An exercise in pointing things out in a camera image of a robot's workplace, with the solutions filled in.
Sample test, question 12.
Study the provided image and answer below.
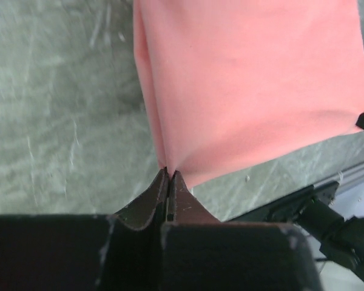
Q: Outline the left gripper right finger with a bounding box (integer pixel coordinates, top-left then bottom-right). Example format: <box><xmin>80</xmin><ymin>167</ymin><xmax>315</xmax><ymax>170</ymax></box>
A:
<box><xmin>159</xmin><ymin>172</ymin><xmax>323</xmax><ymax>290</ymax></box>

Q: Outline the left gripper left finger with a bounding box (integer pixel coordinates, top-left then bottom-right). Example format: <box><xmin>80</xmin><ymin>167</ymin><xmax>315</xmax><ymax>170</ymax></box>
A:
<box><xmin>0</xmin><ymin>169</ymin><xmax>167</xmax><ymax>290</ymax></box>

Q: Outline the salmon pink t shirt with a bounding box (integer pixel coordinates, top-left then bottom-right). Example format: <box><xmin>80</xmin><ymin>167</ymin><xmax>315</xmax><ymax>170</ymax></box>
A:
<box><xmin>133</xmin><ymin>1</ymin><xmax>364</xmax><ymax>187</ymax></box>

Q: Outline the aluminium frame rail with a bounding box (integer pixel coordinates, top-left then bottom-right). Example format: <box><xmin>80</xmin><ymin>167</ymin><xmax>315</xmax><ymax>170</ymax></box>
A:
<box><xmin>313</xmin><ymin>161</ymin><xmax>364</xmax><ymax>189</ymax></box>

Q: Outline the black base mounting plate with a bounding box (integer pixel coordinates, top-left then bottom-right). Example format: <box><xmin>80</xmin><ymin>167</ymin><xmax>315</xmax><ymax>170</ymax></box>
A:
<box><xmin>228</xmin><ymin>181</ymin><xmax>340</xmax><ymax>222</ymax></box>

